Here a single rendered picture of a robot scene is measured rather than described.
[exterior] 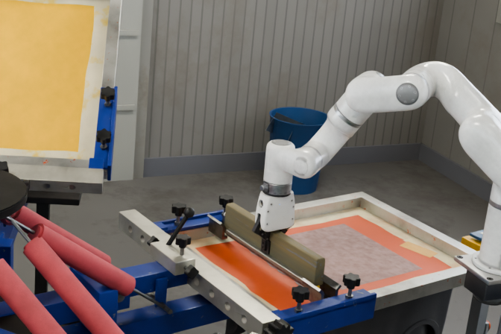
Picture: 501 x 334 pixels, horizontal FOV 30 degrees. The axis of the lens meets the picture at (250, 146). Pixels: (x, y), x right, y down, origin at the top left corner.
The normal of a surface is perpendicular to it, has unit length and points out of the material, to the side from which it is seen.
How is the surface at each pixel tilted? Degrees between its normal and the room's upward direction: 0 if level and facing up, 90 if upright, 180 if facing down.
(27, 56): 32
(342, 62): 90
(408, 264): 0
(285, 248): 90
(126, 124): 90
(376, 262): 0
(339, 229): 0
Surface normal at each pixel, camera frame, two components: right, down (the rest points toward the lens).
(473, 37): -0.91, 0.05
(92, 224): 0.09, -0.94
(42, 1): 0.12, -0.63
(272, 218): 0.51, 0.29
